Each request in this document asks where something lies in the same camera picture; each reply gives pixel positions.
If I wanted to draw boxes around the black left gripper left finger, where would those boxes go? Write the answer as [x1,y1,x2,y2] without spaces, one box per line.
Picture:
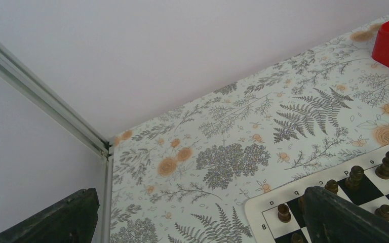
[0,188,99,242]

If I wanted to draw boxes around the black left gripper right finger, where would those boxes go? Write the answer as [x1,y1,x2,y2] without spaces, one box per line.
[303,186,389,242]

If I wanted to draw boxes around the black white chessboard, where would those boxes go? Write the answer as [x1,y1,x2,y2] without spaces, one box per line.
[244,145,389,242]

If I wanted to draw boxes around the floral patterned table mat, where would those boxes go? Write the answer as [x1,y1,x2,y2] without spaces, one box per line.
[109,15,389,242]

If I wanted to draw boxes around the aluminium corner frame post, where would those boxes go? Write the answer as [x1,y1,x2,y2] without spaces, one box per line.
[0,43,112,242]

